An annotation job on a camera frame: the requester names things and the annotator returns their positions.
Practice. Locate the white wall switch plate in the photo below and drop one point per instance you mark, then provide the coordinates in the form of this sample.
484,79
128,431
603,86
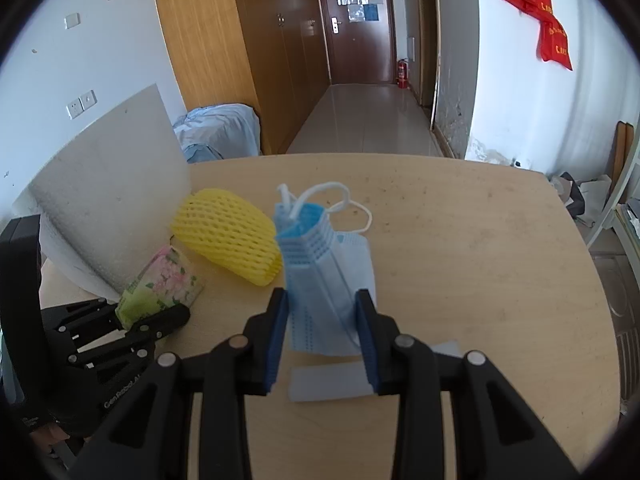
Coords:
72,20

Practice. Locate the floral green tissue pack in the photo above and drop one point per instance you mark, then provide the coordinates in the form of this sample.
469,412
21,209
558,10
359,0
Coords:
165,277

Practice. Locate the white foam box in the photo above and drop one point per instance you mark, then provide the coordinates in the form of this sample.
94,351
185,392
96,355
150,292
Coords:
115,180

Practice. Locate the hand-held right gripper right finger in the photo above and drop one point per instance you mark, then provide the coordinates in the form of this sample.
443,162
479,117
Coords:
367,345

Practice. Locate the metal bunk bed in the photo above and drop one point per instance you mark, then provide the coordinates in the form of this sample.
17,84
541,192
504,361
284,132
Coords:
612,210

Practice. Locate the open wooden side door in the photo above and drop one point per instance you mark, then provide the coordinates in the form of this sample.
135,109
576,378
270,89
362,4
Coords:
431,45

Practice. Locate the red fire extinguisher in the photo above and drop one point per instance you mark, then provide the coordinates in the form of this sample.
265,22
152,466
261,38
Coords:
402,74

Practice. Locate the blue face mask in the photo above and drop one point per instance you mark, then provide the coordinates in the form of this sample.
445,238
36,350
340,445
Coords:
325,280

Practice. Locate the light blue bedding bundle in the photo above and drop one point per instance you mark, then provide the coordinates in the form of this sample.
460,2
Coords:
220,127

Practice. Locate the dark brown entrance door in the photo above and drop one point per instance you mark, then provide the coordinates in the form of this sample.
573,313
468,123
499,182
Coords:
357,30

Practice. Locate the dark clutter pile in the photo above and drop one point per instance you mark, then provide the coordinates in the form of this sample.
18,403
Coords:
575,195

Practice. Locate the white plastic packet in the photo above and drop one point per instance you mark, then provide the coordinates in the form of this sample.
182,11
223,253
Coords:
325,382

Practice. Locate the tall wooden wardrobe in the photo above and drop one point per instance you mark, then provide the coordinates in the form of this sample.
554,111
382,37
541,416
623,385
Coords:
225,45

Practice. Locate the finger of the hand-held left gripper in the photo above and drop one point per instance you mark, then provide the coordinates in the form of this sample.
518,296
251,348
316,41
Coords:
160,322
80,317

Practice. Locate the yellow foam fruit net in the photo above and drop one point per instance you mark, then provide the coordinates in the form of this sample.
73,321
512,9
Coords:
225,232

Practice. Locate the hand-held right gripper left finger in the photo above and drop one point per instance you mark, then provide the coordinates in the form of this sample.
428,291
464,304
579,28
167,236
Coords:
278,345

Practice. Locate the white double wall socket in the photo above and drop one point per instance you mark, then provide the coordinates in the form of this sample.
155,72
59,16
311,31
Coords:
81,104

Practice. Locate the brown wooden board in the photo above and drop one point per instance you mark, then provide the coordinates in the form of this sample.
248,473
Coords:
622,155

